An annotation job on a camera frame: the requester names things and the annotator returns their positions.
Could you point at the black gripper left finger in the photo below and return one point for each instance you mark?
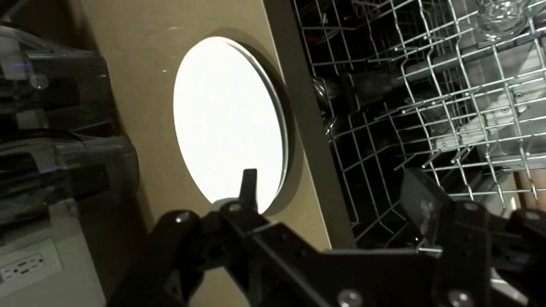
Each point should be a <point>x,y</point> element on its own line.
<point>189,261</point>

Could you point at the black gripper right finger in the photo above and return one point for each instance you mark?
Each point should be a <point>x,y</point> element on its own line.
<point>489,256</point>

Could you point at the white plate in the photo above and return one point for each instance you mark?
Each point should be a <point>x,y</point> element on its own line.
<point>228,125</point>
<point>288,133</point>

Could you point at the clear wine glass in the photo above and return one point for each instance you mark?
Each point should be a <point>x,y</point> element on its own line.
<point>504,19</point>

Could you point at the white wall outlet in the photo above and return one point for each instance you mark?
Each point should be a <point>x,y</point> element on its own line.
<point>28,265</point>

